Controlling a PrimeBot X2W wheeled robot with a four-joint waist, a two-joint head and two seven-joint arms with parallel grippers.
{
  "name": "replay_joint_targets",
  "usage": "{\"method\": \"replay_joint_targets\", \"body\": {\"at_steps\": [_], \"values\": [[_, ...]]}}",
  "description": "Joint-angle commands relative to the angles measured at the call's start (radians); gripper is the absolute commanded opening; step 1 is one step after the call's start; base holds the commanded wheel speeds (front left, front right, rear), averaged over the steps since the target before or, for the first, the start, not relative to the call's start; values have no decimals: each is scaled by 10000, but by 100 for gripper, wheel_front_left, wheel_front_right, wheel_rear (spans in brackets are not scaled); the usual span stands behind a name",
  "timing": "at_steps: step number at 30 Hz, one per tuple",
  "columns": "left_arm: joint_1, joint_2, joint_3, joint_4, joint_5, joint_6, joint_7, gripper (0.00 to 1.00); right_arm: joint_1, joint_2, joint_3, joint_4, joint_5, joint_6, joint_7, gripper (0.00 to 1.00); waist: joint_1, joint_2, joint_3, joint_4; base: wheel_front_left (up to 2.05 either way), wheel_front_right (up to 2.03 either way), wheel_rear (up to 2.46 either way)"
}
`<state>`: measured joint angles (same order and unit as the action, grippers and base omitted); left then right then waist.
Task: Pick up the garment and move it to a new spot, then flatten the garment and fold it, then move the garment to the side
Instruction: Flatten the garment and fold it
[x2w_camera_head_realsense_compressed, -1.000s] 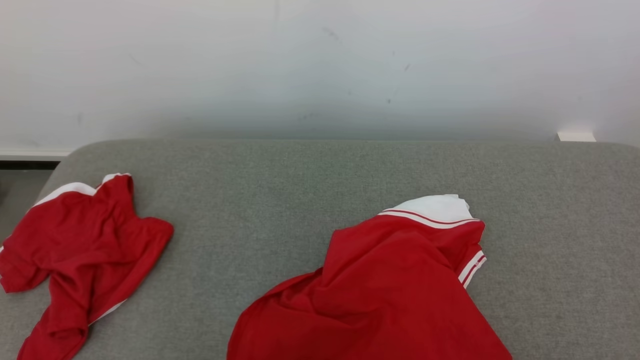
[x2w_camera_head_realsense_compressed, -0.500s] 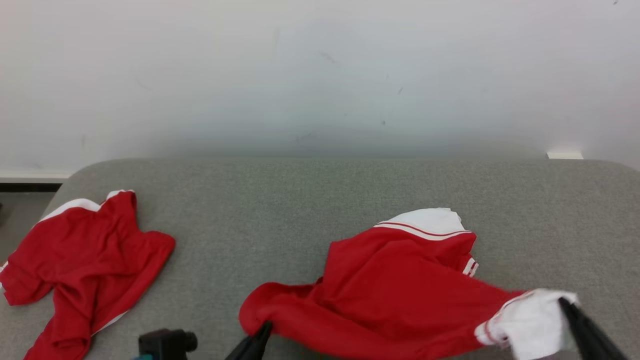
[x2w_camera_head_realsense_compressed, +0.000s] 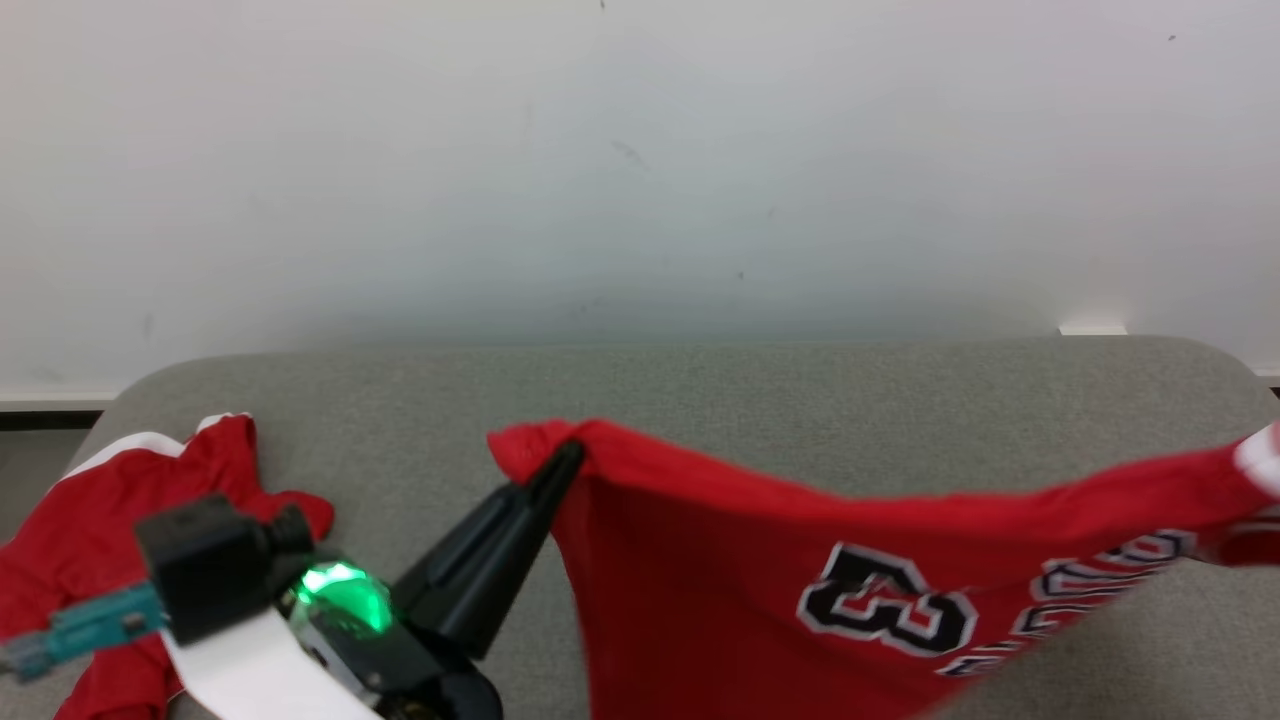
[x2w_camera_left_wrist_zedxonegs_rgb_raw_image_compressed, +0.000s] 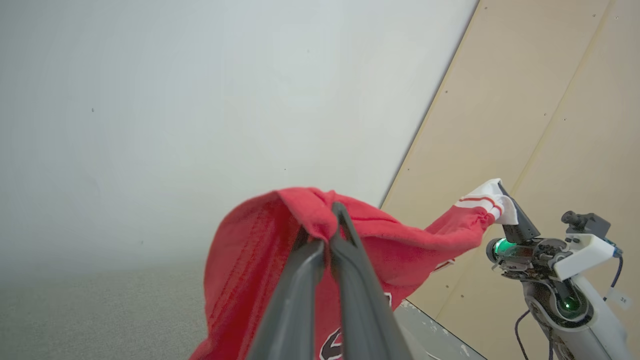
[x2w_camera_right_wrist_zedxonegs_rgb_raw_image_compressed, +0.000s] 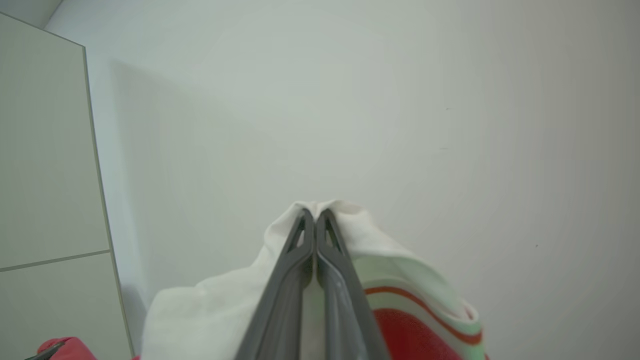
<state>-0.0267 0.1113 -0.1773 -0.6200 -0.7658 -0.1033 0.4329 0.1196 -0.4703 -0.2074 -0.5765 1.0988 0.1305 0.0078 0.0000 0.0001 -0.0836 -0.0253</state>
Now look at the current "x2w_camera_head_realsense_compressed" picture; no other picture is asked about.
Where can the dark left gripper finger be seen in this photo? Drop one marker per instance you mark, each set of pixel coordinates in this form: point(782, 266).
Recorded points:
point(510, 580)
point(480, 540)

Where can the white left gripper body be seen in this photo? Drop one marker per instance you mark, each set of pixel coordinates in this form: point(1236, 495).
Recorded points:
point(360, 650)

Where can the red Bulls basketball jersey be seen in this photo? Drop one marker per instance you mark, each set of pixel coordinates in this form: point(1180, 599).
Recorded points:
point(720, 560)

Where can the red white-striped basketball shorts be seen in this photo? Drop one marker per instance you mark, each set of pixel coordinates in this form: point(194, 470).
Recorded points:
point(60, 560)

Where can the grey fabric sofa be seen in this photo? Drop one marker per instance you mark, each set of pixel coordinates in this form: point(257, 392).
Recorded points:
point(400, 400)

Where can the black baseboard strip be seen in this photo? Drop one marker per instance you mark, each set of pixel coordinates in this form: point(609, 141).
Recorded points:
point(45, 417)

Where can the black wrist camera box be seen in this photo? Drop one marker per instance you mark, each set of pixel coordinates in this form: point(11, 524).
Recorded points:
point(210, 570)

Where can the white wall trunking box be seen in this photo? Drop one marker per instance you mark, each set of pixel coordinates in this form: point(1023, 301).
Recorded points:
point(1092, 329)

